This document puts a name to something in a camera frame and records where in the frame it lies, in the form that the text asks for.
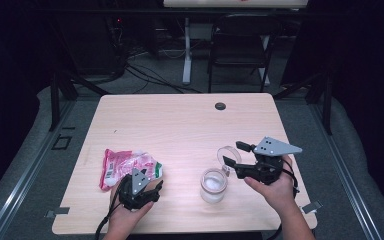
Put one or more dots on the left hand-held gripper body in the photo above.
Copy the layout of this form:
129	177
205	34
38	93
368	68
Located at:
133	196

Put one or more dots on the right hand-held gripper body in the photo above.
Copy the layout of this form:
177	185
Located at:
266	170

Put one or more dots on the glass jar with hinged lid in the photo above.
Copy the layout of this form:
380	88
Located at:
213	190

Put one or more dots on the pink and white plastic bag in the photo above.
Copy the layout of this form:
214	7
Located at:
120	165

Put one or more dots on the person's left hand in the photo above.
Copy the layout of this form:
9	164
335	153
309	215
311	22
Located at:
123	218

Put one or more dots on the person's right hand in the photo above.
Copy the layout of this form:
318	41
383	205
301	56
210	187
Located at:
281	196

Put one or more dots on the dark round table grommet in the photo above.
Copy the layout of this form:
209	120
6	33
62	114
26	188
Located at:
220	106

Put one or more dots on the grey tape piece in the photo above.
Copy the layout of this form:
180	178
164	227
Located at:
58	211
310	207

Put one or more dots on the black metal stand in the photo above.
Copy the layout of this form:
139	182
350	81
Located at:
327	106
55	100

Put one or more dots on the black folding chair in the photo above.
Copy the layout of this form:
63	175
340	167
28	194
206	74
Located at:
240	43

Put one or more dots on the white desk with white legs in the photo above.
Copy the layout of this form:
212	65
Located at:
233	3

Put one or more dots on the dark computer case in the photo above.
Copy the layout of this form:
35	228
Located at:
90	43

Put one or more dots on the metal floor rail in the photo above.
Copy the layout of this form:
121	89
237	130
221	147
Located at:
30	173
343	173

